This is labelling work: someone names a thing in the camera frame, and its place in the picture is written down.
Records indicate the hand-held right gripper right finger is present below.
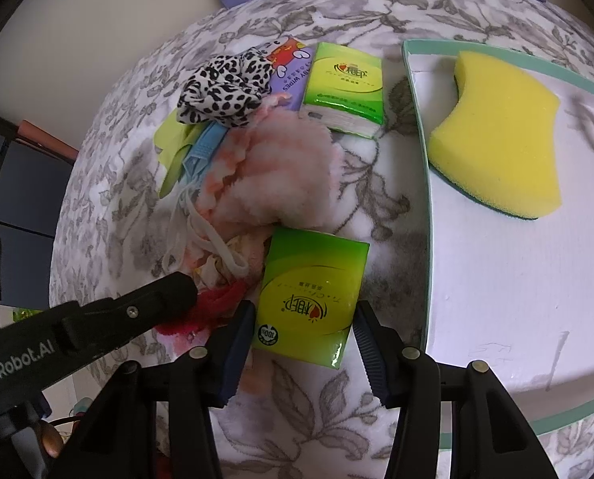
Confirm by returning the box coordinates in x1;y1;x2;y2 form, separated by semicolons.
352;301;560;479

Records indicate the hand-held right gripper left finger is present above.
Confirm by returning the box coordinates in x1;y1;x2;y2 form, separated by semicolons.
48;301;258;479

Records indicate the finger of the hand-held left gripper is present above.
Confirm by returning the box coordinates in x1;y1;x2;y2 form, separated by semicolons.
60;272;199;356

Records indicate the green tissue pack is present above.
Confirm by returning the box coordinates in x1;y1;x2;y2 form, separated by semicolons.
299;41;386;141
250;226;370;371

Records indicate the white box with teal rim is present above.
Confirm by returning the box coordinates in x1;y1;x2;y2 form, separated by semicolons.
402;39;594;452

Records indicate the blue face mask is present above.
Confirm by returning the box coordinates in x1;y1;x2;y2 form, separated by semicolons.
174;122;228;185

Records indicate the leopard print cloth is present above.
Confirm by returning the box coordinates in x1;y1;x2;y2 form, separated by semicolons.
177;46;277;128

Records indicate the yellow-green leopard print item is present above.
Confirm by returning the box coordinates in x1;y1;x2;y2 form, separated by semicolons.
428;51;563;221

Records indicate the purple wipes pack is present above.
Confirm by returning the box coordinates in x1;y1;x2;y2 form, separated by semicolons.
262;36;318;101

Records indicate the red fluffy cloth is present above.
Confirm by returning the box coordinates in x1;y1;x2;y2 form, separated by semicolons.
154;279;250;337

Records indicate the white face mask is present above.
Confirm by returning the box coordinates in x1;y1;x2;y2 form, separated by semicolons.
160;180;250;277

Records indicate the pink patterned cloth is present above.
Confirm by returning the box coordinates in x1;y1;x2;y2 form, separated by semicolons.
192;234;273;293

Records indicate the floral blanket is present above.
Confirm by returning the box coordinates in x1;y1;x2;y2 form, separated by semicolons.
48;0;594;479

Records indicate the yellow-green cloth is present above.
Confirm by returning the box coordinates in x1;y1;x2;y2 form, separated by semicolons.
154;109;213;199

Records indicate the dark cabinet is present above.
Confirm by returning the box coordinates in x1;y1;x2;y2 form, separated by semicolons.
0;105;78;310

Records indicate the pink fluffy bath pouf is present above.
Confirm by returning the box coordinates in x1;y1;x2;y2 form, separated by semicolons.
197;105;345;230

